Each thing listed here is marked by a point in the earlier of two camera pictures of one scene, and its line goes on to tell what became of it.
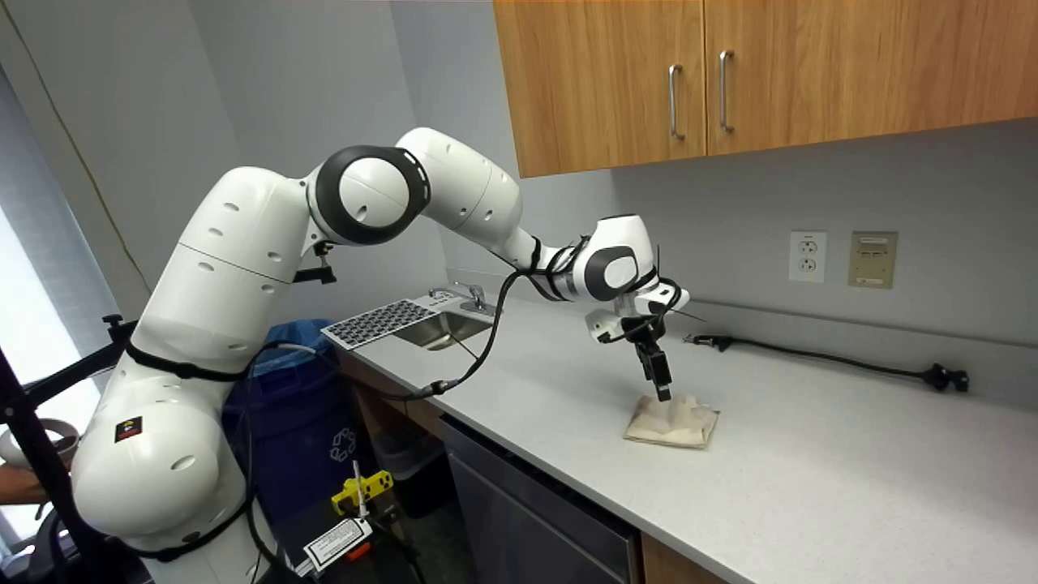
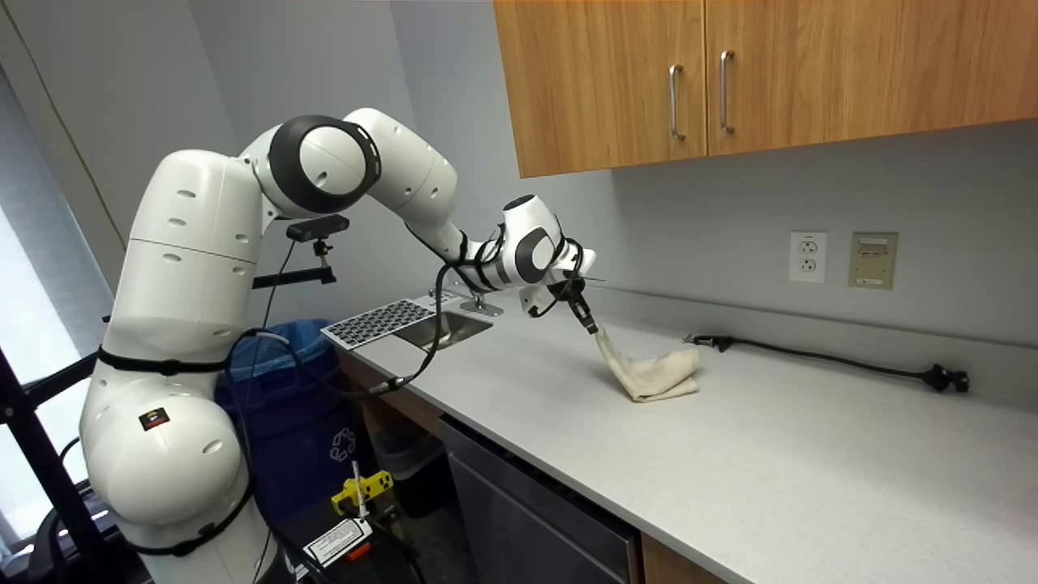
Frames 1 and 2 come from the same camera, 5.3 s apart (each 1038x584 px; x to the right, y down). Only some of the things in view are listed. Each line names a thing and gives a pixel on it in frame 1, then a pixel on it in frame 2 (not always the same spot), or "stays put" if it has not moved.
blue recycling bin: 300,429 stays put
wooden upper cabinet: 634,83 stays put
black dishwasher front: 526,522 stays put
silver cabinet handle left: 674,97 stays put
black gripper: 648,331 to 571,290
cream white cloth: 684,422 to 671,373
